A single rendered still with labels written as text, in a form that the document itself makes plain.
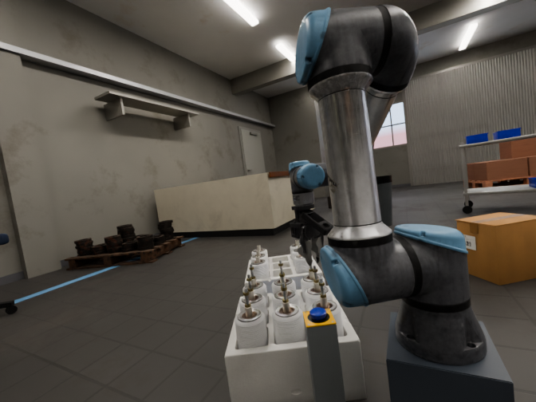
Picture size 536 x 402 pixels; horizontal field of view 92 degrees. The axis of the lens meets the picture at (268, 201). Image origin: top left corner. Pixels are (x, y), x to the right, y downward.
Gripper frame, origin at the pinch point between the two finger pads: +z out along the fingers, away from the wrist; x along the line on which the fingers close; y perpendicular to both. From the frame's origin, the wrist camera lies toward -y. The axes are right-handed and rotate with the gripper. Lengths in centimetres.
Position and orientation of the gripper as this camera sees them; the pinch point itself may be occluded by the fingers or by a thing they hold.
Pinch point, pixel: (315, 261)
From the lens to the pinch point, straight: 95.5
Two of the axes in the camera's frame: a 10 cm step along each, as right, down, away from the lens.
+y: -5.4, 0.1, 8.4
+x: -8.3, 1.5, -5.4
